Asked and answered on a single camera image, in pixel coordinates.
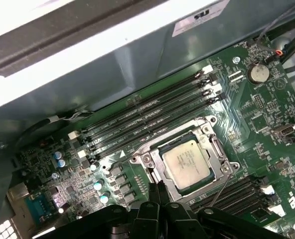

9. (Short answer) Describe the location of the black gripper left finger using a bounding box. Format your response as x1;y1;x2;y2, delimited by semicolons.
35;183;163;239

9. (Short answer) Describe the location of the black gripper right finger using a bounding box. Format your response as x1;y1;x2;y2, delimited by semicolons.
158;181;290;239

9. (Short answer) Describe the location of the metal socket cover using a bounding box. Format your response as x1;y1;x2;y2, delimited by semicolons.
147;123;229;201

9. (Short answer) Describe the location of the wire locking lever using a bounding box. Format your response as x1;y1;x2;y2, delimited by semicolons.
209;161;240;208
130;116;218;160

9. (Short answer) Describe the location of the silver CPU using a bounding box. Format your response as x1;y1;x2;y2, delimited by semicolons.
158;135;215;194

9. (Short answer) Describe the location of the CPU socket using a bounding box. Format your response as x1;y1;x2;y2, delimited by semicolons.
129;116;240;202

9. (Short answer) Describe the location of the blue serial port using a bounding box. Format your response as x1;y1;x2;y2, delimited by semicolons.
24;195;54;223

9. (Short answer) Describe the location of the green motherboard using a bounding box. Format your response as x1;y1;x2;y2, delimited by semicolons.
10;46;295;239

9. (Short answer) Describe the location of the internal USB port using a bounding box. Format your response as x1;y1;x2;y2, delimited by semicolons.
273;123;295;137

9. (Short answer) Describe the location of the open PC case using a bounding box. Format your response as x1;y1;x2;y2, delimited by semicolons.
0;0;295;239

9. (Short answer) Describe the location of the silver coin cell battery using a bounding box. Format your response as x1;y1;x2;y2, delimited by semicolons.
246;62;271;85

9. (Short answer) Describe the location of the white case label sticker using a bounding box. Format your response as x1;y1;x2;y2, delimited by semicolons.
172;0;230;37

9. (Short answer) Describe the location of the black fan cable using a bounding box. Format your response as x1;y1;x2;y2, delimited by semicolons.
15;112;95;150

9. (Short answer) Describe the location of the grey fan cable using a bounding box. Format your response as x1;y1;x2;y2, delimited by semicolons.
256;0;295;55

